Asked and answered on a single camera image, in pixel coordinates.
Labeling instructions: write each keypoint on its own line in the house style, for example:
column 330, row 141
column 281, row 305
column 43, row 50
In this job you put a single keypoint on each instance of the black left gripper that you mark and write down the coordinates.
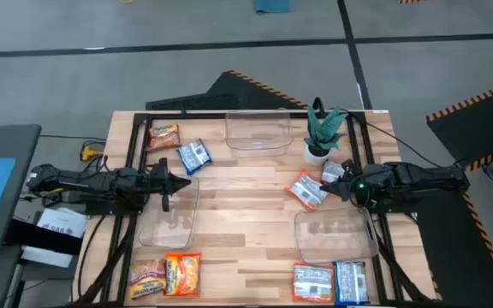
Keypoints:
column 156, row 184

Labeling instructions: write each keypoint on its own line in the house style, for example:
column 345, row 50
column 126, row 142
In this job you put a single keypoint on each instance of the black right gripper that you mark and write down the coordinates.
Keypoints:
column 360, row 177

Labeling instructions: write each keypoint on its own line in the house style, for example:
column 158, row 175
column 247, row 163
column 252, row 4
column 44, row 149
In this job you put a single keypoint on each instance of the blue Maruchan noodle pack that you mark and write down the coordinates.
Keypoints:
column 194, row 156
column 351, row 282

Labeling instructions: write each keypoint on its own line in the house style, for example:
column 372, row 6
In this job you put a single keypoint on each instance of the orange Maruchan noodle pack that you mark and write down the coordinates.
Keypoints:
column 307, row 190
column 183, row 274
column 313, row 282

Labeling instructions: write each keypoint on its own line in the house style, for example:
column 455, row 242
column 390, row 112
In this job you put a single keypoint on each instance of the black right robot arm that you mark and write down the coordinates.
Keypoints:
column 422, row 179

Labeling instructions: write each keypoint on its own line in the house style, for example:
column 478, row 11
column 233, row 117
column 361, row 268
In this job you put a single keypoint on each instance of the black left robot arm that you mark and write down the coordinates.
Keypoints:
column 79, row 184

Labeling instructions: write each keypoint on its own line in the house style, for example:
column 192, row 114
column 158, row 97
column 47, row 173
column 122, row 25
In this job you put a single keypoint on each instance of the maroon Maruchan noodle pack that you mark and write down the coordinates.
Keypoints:
column 163, row 137
column 331, row 171
column 147, row 279

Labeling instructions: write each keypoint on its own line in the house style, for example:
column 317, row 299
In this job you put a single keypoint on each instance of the white plant pot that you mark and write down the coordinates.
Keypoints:
column 314, row 159

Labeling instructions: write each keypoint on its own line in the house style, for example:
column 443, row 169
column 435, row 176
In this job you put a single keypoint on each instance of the clear plastic bin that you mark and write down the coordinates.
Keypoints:
column 332, row 235
column 178, row 231
column 257, row 137

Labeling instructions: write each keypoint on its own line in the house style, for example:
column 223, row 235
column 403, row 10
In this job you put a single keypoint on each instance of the green artificial plant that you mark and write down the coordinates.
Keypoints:
column 325, row 128

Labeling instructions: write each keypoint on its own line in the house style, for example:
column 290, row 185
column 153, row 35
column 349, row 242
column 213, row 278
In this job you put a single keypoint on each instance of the yellow plug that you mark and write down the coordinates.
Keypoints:
column 89, row 153

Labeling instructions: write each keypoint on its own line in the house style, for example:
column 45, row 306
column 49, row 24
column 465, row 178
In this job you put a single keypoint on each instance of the black striped-edge floor mat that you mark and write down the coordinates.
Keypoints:
column 473, row 128
column 229, row 92
column 456, row 256

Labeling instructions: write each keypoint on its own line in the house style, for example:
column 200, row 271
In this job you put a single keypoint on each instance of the white printed paper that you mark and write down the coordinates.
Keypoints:
column 62, row 222

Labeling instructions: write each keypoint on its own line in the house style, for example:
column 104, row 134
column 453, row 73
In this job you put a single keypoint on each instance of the white blank paper sheet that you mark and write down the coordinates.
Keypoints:
column 45, row 256

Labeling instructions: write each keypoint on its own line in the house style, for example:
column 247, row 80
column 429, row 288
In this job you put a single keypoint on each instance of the grey monitor blue screen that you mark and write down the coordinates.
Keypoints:
column 15, row 141

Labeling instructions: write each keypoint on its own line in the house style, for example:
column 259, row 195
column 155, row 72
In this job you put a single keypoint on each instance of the blue floor mat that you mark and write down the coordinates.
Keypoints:
column 272, row 6

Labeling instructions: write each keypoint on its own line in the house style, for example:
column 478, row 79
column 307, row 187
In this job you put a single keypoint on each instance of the black metal table frame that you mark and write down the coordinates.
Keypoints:
column 195, row 116

